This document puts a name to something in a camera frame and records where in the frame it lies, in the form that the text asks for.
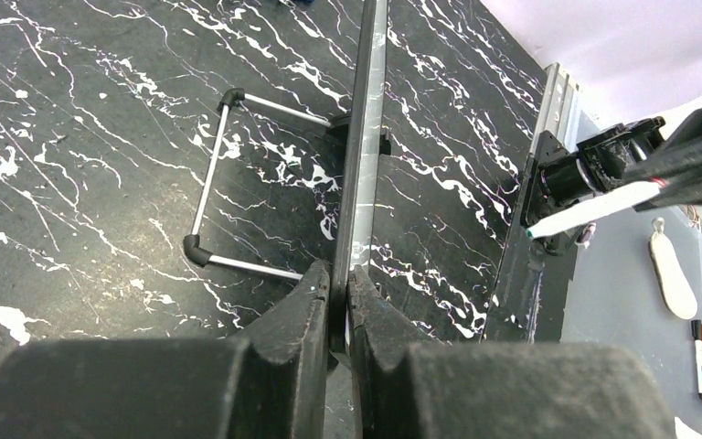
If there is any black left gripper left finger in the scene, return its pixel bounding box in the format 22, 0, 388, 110
0, 261, 330, 438

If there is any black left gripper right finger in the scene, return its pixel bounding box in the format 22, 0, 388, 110
348, 269, 675, 438

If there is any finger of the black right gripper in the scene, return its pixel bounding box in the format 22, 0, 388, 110
633, 176, 702, 212
622, 108, 702, 182

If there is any white marker pen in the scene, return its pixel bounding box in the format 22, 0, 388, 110
526, 179, 666, 240

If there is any white whiteboard black frame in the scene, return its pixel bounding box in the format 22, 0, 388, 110
183, 0, 390, 353

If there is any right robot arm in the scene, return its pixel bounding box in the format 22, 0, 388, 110
521, 108, 702, 229

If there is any white oval tag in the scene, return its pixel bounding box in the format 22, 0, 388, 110
648, 217, 698, 320

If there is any aluminium frame rail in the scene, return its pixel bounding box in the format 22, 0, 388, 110
529, 62, 580, 156

